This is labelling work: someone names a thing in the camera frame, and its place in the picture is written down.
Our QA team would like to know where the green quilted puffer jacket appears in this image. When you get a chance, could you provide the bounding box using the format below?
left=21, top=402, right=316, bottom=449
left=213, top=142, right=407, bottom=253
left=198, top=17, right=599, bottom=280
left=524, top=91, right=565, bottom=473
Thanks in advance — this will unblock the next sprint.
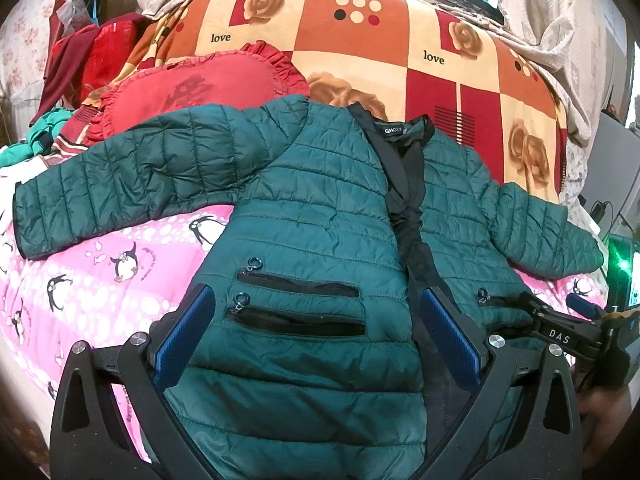
left=13, top=96, right=603, bottom=479

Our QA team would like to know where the red clothes pile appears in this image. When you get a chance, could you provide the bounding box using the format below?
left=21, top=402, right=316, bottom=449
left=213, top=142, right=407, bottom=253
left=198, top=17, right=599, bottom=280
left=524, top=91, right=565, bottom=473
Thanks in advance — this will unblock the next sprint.
left=29, top=13, right=149, bottom=126

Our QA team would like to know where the person's right hand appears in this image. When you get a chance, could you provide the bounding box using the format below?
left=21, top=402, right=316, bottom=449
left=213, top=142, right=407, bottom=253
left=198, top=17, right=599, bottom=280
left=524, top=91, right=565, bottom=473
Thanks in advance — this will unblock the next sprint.
left=577, top=386, right=632, bottom=469

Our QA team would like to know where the device with green light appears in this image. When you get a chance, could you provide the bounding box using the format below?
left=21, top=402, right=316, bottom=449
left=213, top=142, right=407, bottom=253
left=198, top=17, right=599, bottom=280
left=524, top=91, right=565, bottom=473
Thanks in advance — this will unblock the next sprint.
left=606, top=234, right=640, bottom=311

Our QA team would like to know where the pink penguin print quilt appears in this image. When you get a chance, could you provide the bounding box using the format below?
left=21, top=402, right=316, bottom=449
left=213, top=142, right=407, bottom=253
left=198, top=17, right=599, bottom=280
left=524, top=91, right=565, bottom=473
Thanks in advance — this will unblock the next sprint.
left=0, top=202, right=609, bottom=463

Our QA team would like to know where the grey cabinet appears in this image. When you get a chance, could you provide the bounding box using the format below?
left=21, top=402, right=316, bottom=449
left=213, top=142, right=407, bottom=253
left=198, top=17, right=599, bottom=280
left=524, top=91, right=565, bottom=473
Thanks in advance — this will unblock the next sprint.
left=582, top=113, right=640, bottom=240

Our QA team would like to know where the orange red rose blanket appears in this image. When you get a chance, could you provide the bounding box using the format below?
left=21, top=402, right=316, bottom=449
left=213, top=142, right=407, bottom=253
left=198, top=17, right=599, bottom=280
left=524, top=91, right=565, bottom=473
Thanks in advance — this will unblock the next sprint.
left=52, top=0, right=569, bottom=204

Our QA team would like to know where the teal green garment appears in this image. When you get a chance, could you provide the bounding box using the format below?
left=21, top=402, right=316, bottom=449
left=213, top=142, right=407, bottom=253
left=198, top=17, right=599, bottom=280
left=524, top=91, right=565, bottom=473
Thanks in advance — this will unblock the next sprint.
left=0, top=107, right=73, bottom=168

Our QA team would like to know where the red heart ruffled pillow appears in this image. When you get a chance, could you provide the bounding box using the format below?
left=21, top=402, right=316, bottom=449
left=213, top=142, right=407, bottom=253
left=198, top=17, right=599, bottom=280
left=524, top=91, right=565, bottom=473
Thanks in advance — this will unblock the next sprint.
left=80, top=41, right=310, bottom=146

